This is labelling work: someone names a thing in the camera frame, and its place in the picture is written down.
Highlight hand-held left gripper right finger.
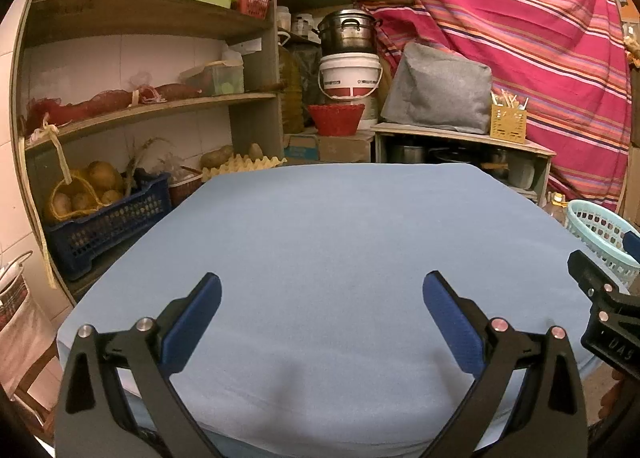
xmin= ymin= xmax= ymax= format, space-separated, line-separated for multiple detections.
xmin=423 ymin=272 xmax=588 ymax=458

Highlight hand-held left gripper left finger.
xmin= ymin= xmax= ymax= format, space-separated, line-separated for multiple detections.
xmin=55 ymin=273 xmax=222 ymax=458

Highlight light blue plastic basket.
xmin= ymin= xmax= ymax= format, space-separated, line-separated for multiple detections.
xmin=566 ymin=199 xmax=640 ymax=289

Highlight empty oil bottle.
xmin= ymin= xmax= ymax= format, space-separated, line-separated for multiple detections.
xmin=545 ymin=192 xmax=571 ymax=226

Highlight white container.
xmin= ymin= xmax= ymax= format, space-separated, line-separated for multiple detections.
xmin=507 ymin=153 xmax=536 ymax=189

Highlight blue plastic crate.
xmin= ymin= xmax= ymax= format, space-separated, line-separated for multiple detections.
xmin=42 ymin=171 xmax=172 ymax=281

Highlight blue tablecloth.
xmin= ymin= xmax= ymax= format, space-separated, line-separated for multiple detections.
xmin=56 ymin=163 xmax=601 ymax=458

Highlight yellow egg tray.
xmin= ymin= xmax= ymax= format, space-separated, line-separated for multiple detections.
xmin=200 ymin=155 xmax=288 ymax=184

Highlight dried plant stalks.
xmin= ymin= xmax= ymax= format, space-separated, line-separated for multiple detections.
xmin=120 ymin=135 xmax=171 ymax=194

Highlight yellow utensil holder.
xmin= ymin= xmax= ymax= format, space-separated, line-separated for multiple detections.
xmin=490 ymin=103 xmax=528 ymax=144

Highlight black pan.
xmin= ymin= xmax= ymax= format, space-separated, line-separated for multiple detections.
xmin=432 ymin=148 xmax=471 ymax=165

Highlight heap of potatoes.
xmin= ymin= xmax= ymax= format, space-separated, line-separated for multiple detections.
xmin=52 ymin=161 xmax=126 ymax=211

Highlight beige cloth bag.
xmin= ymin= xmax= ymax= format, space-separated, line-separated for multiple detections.
xmin=0 ymin=283 xmax=60 ymax=389

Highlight small metal pot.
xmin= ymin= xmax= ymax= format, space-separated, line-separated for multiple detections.
xmin=390 ymin=143 xmax=426 ymax=164

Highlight potatoes in yellow net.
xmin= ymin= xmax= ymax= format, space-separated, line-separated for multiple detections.
xmin=46 ymin=165 xmax=126 ymax=226

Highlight bunch of chopsticks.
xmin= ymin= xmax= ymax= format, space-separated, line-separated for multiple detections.
xmin=491 ymin=88 xmax=531 ymax=112

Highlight low wooden shelf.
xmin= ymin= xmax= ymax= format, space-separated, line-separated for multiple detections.
xmin=371 ymin=122 xmax=557 ymax=204

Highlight brown cardboard carton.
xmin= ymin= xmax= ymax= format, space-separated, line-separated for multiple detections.
xmin=320 ymin=133 xmax=373 ymax=163

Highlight white cloth strip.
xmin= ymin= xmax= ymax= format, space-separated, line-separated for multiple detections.
xmin=30 ymin=121 xmax=71 ymax=289

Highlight red woven basket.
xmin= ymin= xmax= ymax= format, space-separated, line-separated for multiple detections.
xmin=307 ymin=103 xmax=366 ymax=136

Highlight red mesh bag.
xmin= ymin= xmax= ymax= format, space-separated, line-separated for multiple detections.
xmin=25 ymin=83 xmax=201 ymax=126

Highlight clear plastic container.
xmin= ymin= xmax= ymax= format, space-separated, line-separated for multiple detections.
xmin=180 ymin=61 xmax=246 ymax=96

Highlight full cooking oil bottle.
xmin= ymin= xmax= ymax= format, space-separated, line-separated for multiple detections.
xmin=276 ymin=31 xmax=306 ymax=134

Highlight red striped cloth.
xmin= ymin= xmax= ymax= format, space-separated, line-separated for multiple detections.
xmin=341 ymin=0 xmax=633 ymax=211

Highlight white plastic bucket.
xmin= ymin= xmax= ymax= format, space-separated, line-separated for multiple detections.
xmin=318 ymin=53 xmax=383 ymax=129

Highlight tall wooden shelf unit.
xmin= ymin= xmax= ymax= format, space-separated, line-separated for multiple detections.
xmin=10 ymin=0 xmax=356 ymax=299

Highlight metal cooking pot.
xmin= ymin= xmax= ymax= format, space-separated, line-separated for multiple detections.
xmin=312 ymin=9 xmax=383 ymax=55

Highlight small red plastic basket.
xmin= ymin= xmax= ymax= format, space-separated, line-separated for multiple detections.
xmin=234 ymin=0 xmax=273 ymax=20

